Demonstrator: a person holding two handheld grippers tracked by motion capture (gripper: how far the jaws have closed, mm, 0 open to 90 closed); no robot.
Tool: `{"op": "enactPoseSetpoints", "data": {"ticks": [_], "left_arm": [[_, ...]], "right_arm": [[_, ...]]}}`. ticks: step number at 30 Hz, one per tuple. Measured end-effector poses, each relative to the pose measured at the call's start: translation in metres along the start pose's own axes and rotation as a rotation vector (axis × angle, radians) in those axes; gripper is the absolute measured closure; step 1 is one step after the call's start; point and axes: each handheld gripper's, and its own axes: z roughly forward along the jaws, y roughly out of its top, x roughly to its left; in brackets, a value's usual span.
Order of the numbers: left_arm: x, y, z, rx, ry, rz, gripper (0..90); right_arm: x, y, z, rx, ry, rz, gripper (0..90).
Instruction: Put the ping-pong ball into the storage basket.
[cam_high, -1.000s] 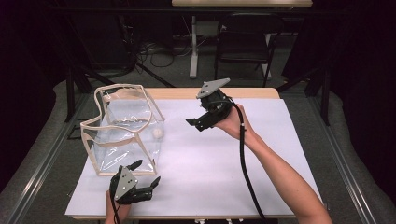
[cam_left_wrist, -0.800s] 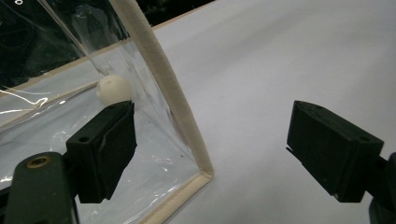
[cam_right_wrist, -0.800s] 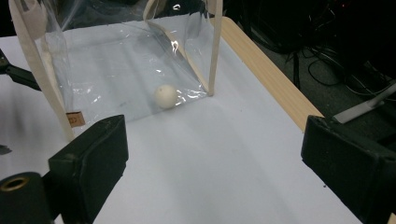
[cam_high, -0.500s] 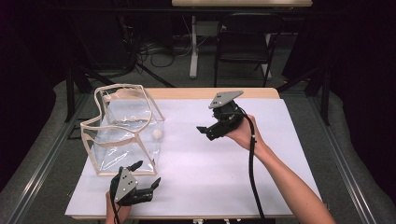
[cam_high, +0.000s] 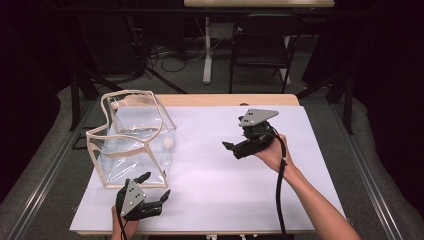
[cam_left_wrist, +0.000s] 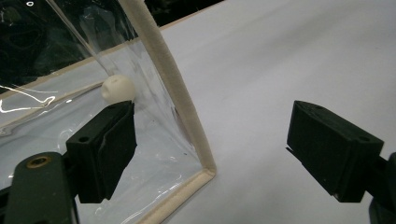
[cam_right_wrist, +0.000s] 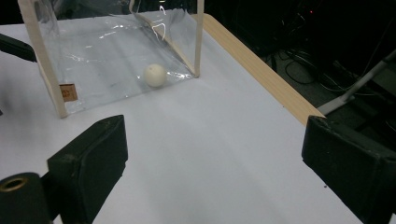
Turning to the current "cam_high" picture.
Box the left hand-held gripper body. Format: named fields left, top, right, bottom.
left=115, top=178, right=164, bottom=222

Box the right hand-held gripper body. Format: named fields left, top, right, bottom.
left=233, top=108, right=280, bottom=160

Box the clear plastic bag beige trim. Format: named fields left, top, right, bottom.
left=85, top=89, right=178, bottom=190

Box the person's left hand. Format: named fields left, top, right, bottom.
left=110, top=205, right=140, bottom=240

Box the person's right hand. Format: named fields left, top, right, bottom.
left=254, top=133, right=298, bottom=175

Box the wooden table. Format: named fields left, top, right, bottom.
left=69, top=93, right=348, bottom=236

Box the white table mat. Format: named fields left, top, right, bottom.
left=69, top=105, right=346, bottom=233

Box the black folding chair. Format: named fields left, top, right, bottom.
left=229, top=13, right=305, bottom=94

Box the grey box under background table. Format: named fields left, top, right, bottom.
left=209, top=22, right=236, bottom=40

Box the black tripod stand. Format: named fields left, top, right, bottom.
left=296, top=69, right=355, bottom=136
left=68, top=16, right=188, bottom=132

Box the white-legged background table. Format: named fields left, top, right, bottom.
left=183, top=0, right=336, bottom=86

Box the dark curtain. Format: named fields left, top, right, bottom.
left=349, top=0, right=424, bottom=216
left=0, top=0, right=68, bottom=208

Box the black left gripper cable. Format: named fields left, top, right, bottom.
left=114, top=199, right=130, bottom=240

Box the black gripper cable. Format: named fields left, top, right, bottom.
left=114, top=199, right=130, bottom=240
left=265, top=125, right=289, bottom=236

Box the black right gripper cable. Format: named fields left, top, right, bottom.
left=265, top=125, right=289, bottom=236

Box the metal floor rail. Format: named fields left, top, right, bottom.
left=328, top=102, right=405, bottom=240
left=6, top=99, right=98, bottom=240

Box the bundle of floor cables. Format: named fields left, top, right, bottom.
left=146, top=39, right=208, bottom=73

